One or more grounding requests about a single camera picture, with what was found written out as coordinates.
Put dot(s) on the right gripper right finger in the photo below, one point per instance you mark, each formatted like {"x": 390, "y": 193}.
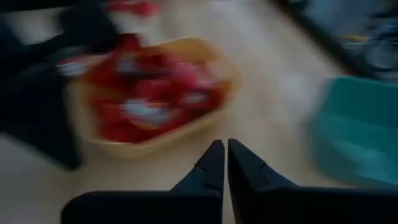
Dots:
{"x": 264, "y": 202}

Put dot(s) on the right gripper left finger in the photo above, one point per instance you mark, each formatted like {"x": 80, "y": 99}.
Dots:
{"x": 186, "y": 205}

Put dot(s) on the red Skittles candy bag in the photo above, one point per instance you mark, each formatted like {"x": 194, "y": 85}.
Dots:
{"x": 192, "y": 81}
{"x": 132, "y": 45}
{"x": 124, "y": 130}
{"x": 102, "y": 74}

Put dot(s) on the red KitKat candy bar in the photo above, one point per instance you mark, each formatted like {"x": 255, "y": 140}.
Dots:
{"x": 133, "y": 7}

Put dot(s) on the yellow plastic bin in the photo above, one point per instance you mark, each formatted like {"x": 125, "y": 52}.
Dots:
{"x": 140, "y": 150}

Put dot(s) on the light teal plastic bin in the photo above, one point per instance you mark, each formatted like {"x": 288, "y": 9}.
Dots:
{"x": 357, "y": 130}

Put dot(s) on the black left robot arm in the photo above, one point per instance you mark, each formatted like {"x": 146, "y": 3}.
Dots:
{"x": 34, "y": 102}

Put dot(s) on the black aluminium table frame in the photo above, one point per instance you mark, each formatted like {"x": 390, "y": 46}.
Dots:
{"x": 323, "y": 40}

